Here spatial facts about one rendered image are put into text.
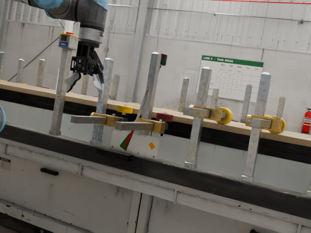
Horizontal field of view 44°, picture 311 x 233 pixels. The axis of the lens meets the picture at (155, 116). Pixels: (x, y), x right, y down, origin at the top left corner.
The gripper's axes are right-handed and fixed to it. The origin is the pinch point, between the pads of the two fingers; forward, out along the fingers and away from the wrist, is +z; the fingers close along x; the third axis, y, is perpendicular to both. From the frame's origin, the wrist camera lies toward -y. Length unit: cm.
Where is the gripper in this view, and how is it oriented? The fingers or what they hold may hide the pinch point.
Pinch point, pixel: (84, 96)
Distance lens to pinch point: 147.6
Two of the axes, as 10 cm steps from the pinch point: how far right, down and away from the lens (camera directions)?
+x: 9.3, 1.7, -3.4
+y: -3.4, -0.1, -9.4
